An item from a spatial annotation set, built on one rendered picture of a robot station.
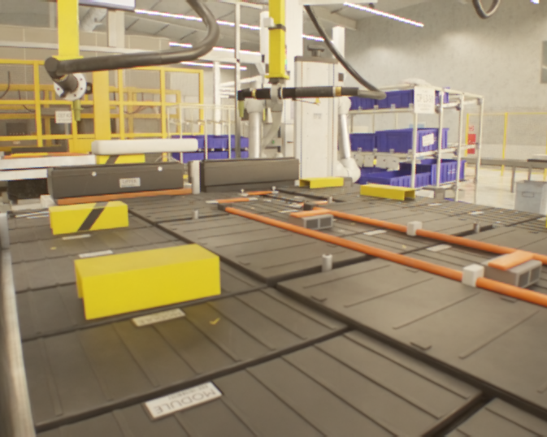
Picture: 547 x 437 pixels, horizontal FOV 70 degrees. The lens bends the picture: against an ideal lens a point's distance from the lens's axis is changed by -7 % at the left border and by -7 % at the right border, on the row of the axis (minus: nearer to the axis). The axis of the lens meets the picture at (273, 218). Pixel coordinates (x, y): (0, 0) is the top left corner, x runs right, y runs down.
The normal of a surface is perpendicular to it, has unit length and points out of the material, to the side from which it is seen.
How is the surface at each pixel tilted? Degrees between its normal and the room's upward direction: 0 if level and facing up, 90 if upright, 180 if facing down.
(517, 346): 0
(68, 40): 90
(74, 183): 90
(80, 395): 0
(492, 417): 0
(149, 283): 90
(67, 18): 90
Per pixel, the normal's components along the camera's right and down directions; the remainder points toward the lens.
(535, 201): -0.69, 0.14
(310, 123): 0.33, 0.18
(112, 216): 0.54, 0.16
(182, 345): 0.00, -0.98
